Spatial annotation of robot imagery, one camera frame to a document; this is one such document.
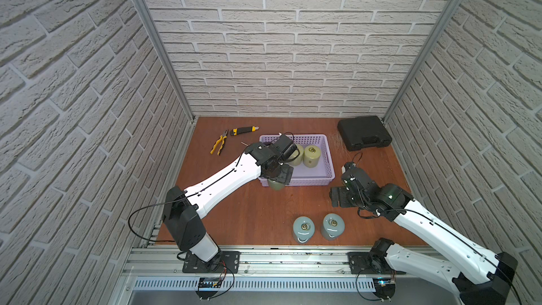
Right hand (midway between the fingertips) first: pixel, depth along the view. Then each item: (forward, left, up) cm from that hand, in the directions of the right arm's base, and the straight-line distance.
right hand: (343, 193), depth 76 cm
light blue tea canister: (-10, +5, -6) cm, 13 cm away
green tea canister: (+5, +25, -1) cm, 25 cm away
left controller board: (-23, +51, -16) cm, 58 cm away
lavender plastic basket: (+16, +3, -14) cm, 21 cm away
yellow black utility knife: (+45, +44, -12) cm, 64 cm away
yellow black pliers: (+40, +52, -12) cm, 67 cm away
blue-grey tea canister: (-10, +16, -5) cm, 20 cm away
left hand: (+8, +22, +4) cm, 24 cm away
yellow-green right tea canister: (+22, +8, -6) cm, 24 cm away
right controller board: (-28, -10, -15) cm, 34 cm away
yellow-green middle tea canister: (+22, +13, -10) cm, 28 cm away
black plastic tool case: (+37, -20, -10) cm, 44 cm away
